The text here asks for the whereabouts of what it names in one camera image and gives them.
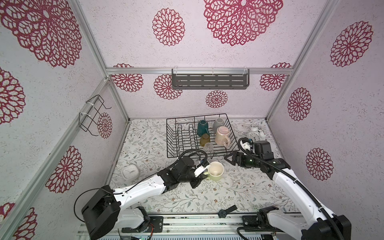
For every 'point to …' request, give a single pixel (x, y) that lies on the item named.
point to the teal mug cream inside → (202, 128)
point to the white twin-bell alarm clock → (255, 135)
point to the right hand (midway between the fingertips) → (229, 157)
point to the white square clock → (130, 172)
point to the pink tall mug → (222, 138)
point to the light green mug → (215, 171)
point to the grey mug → (219, 122)
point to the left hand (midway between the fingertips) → (204, 175)
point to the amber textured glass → (205, 139)
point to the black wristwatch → (222, 213)
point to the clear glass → (209, 149)
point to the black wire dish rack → (211, 133)
